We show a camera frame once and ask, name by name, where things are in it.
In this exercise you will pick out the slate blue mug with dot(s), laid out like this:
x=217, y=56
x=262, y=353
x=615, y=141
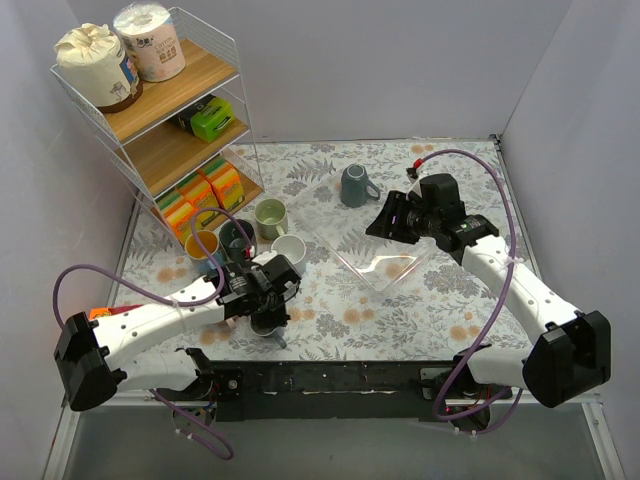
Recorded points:
x=273, y=333

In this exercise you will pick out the cream toilet paper roll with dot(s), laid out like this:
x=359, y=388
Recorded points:
x=93, y=60

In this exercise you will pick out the orange pink candy box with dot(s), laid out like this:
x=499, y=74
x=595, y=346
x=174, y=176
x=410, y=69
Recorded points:
x=106, y=311

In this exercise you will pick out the white toilet paper pack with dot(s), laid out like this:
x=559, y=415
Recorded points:
x=150, y=38

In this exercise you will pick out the teal grey mug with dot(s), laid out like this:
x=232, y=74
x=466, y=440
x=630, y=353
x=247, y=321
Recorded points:
x=356, y=188

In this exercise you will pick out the colourful sponge packs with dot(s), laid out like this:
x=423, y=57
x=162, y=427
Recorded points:
x=217, y=184

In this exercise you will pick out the blue butterfly mug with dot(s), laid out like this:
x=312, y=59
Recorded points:
x=203, y=248

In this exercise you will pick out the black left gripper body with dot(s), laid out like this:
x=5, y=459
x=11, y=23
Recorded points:
x=273, y=310

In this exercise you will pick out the clear acrylic tray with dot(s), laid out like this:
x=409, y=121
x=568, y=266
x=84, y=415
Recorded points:
x=378, y=263

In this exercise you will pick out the peach pink mug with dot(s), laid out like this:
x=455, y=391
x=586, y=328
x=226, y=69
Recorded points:
x=227, y=325

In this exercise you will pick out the blue white mug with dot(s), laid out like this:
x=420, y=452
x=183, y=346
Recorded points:
x=294, y=249

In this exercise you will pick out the white wire wooden shelf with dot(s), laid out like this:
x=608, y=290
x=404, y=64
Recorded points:
x=155, y=155

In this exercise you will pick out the floral table mat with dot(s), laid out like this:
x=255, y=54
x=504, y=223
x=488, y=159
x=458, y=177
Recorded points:
x=431, y=314

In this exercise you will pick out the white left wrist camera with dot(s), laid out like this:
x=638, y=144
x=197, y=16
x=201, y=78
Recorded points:
x=267, y=259

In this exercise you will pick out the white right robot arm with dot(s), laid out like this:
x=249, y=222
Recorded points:
x=571, y=350

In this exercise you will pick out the dark grey mug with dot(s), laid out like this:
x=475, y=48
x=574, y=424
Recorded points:
x=234, y=243

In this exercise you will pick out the green tissue box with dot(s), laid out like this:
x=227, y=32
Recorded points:
x=206, y=118

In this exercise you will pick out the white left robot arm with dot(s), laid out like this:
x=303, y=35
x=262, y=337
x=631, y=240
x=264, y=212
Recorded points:
x=98, y=358

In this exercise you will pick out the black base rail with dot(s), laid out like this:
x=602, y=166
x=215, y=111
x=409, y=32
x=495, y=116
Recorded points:
x=287, y=390

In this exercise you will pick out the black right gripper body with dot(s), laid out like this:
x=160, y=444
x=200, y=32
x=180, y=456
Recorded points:
x=392, y=220

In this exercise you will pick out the green mug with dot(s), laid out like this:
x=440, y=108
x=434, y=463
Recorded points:
x=271, y=219

